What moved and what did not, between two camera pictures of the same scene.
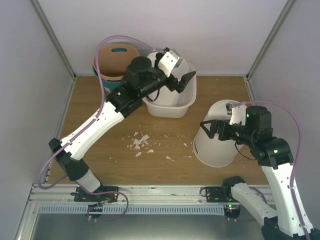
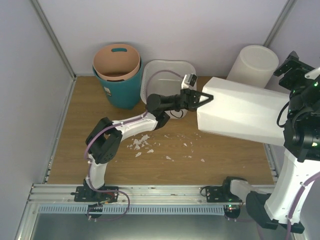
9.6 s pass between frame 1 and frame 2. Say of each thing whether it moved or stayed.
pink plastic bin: stayed
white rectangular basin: moved
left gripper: moved
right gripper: moved
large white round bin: moved
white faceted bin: moved
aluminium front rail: stayed
